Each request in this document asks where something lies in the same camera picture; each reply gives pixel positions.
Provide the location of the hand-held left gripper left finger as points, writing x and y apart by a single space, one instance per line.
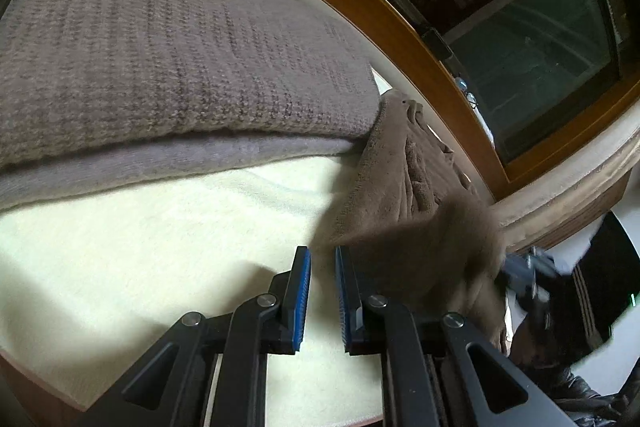
301 302

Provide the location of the wooden window frame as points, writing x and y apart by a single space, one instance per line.
400 47

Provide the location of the brown fleece garment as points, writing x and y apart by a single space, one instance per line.
420 217

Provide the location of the person's right forearm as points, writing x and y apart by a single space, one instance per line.
575 392

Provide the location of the black box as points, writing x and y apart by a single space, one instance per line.
437 44

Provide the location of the beige curtain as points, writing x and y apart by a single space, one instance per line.
575 187

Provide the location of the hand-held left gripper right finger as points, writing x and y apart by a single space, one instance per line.
342 297

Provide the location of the grey knitted sweater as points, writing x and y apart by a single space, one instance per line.
150 57

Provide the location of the person's dark striped clothing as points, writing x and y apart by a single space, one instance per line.
605 287

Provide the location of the eyeglasses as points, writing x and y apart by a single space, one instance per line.
465 92

